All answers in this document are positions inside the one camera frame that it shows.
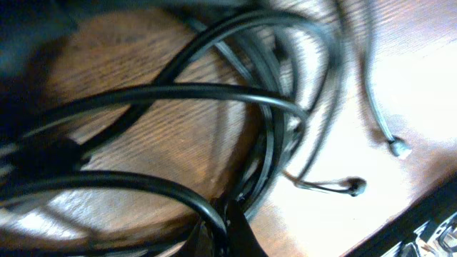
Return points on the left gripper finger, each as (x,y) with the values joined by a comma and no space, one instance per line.
(241,241)

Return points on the black usb cable long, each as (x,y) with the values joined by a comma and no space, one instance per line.
(20,194)

